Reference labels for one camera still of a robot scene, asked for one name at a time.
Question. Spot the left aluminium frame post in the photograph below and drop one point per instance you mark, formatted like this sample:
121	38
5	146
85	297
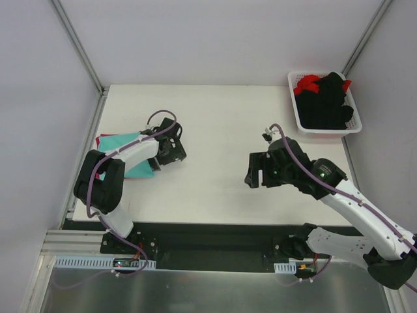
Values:
76	43

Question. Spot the grey cable duct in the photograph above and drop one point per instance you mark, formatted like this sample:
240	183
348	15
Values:
85	262
285	268

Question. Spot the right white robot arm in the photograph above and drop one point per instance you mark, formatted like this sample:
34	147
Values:
384	249

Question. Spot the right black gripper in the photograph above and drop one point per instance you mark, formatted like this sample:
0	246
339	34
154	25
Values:
263	169

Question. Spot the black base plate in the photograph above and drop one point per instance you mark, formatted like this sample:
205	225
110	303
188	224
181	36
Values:
207	247

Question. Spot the black t shirt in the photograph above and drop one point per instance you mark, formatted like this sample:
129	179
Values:
323	112

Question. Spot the aluminium front rail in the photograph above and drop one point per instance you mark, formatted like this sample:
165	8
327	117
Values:
71	243

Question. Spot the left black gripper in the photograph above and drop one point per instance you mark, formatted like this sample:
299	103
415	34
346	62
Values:
176	147

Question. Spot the aluminium frame post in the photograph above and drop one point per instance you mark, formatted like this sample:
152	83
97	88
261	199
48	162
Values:
76	43
377	18

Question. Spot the red t shirt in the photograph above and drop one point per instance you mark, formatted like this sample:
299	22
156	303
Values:
332	83

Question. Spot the right aluminium frame post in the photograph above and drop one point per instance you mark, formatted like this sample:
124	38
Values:
377	18

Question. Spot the left grey cable duct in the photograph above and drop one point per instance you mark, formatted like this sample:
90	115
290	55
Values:
85	262

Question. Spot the teal t shirt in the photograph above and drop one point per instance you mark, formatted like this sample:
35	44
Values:
137	169

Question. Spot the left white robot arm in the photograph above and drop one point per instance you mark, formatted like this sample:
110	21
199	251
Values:
100	181

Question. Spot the right grey cable duct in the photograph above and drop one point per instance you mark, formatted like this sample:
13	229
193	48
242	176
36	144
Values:
285	268

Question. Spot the pink t shirt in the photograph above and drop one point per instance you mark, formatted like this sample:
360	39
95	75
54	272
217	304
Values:
104	135

